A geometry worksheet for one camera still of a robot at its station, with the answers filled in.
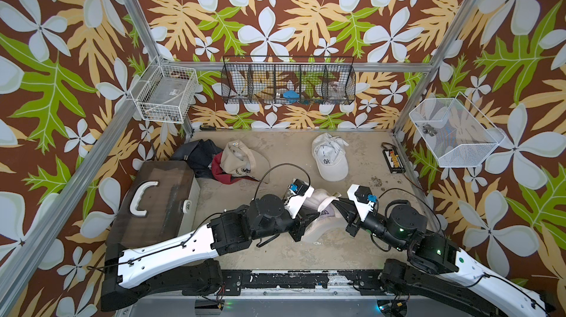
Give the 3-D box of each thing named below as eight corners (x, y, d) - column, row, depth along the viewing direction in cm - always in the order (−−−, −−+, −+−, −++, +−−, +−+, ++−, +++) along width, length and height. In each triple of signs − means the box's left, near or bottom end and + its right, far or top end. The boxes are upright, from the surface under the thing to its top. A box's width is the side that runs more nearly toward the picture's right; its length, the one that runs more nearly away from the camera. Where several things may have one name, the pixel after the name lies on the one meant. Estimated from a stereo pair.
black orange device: (390, 172, 106) (392, 169, 104) (382, 152, 114) (384, 149, 112) (403, 172, 106) (406, 169, 104) (395, 152, 114) (397, 149, 112)
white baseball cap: (315, 181, 102) (317, 175, 98) (310, 139, 119) (312, 133, 114) (351, 181, 102) (354, 175, 98) (342, 139, 119) (344, 133, 114)
